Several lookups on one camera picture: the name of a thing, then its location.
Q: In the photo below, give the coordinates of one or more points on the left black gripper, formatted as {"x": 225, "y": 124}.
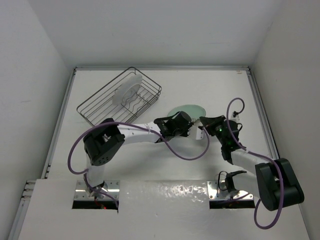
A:
{"x": 185, "y": 133}

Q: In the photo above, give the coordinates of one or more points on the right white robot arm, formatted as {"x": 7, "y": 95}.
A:
{"x": 269, "y": 181}

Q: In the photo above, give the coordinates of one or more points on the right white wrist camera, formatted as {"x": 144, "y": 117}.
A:
{"x": 235, "y": 117}

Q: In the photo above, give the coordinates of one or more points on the red and teal plate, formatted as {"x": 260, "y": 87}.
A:
{"x": 127, "y": 90}

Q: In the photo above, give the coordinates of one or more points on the metal base plate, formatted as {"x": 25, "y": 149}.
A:
{"x": 216, "y": 192}
{"x": 109, "y": 191}

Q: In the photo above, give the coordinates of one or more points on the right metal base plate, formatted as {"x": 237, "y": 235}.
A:
{"x": 216, "y": 192}

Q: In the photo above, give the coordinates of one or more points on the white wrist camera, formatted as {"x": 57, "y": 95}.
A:
{"x": 235, "y": 117}
{"x": 195, "y": 132}

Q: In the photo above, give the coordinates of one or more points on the wire dish rack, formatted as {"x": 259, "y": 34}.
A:
{"x": 98, "y": 107}

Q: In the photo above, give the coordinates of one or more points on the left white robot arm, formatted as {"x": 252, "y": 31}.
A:
{"x": 102, "y": 144}

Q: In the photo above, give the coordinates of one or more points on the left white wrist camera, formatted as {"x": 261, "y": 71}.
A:
{"x": 195, "y": 132}

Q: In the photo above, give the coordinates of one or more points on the green flower plate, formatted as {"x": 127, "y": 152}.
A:
{"x": 193, "y": 110}

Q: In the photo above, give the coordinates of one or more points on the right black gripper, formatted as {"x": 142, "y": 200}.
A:
{"x": 209, "y": 123}

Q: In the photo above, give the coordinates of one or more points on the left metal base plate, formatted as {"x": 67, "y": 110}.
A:
{"x": 109, "y": 191}

